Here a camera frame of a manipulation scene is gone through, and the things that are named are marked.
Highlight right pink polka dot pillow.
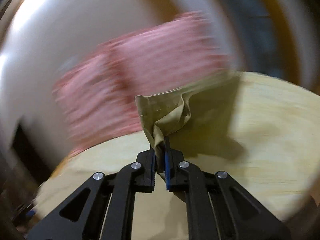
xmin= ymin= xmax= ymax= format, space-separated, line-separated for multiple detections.
xmin=110 ymin=12 xmax=229 ymax=99

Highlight beige khaki pants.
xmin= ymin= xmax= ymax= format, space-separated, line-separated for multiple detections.
xmin=135 ymin=70 xmax=244 ymax=173

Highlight pink polka dot pillow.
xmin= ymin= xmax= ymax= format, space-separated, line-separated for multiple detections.
xmin=53 ymin=50 xmax=142 ymax=156
xmin=110 ymin=12 xmax=229 ymax=99

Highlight wooden door frame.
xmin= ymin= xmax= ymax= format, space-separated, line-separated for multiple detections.
xmin=139 ymin=0 xmax=320 ymax=91

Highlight left pink polka dot pillow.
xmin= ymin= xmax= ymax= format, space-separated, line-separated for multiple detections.
xmin=53 ymin=50 xmax=142 ymax=156

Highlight yellow floral bed sheet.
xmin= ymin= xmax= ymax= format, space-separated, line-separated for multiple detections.
xmin=35 ymin=72 xmax=319 ymax=239

